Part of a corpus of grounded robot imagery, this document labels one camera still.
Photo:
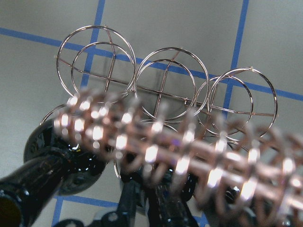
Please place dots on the copper wire bottle basket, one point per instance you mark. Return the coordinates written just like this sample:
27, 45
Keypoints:
253, 174

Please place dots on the dark wine bottle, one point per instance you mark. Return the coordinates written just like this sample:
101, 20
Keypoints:
166, 209

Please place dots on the dark wine bottle left end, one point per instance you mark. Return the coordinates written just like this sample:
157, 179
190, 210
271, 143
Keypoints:
51, 166

